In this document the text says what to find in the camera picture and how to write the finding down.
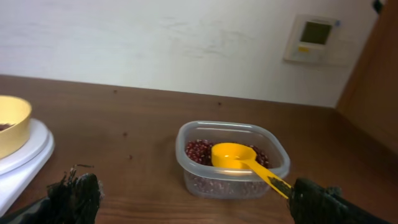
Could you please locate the clear plastic food container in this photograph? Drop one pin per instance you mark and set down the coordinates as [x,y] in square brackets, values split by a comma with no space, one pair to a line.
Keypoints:
[216,182]

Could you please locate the yellow plastic measuring scoop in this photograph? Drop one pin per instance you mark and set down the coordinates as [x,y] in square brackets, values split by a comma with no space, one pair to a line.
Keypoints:
[237,156]

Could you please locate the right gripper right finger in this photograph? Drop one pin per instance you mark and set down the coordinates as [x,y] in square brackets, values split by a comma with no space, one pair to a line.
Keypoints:
[310,203]

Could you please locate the white digital kitchen scale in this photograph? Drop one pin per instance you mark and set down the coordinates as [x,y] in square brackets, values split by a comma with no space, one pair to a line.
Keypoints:
[19,168]

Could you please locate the red adzuki beans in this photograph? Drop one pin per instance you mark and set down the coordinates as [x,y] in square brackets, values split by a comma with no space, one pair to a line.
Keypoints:
[199,151]

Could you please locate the white wall thermostat panel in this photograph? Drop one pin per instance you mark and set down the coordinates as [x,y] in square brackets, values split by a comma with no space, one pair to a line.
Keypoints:
[311,39]

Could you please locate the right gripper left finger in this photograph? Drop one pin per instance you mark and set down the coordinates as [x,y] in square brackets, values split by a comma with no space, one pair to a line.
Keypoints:
[73,200]

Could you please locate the pale yellow plastic bowl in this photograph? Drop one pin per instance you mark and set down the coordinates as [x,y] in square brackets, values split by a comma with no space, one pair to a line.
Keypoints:
[16,113]

